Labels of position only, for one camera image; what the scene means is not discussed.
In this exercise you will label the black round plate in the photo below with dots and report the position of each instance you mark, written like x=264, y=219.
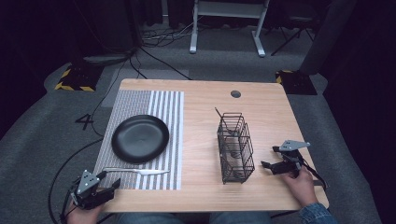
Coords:
x=140, y=139

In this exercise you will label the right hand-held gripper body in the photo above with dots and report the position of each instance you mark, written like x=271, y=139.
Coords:
x=289, y=166

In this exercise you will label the black yellow striped base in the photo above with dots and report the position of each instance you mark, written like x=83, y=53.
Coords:
x=296, y=82
x=79, y=79

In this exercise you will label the black tripod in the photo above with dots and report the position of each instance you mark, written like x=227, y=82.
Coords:
x=292, y=34

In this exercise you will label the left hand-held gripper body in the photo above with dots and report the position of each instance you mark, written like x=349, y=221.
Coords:
x=90, y=197

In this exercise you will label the dark grey stand column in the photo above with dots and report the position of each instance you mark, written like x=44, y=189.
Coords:
x=330, y=34

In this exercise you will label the dark round table grommet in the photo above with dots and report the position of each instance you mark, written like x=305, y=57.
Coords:
x=235, y=94

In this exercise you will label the silver table knife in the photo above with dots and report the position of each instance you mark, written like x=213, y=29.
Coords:
x=137, y=171

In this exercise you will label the person's right hand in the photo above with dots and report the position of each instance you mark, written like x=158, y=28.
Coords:
x=300, y=188

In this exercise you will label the person's left hand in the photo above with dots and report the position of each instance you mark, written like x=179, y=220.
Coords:
x=82, y=216

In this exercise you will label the person's right leg in jeans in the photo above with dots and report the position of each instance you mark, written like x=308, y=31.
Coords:
x=239, y=218

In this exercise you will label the person's left leg in jeans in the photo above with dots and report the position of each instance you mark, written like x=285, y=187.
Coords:
x=149, y=218

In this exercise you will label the white desk frame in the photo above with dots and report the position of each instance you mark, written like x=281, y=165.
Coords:
x=229, y=9

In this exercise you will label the person's leg in jeans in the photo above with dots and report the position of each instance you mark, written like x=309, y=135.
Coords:
x=239, y=218
x=149, y=218

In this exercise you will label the grey striped placemat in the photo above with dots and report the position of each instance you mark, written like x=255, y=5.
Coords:
x=137, y=102

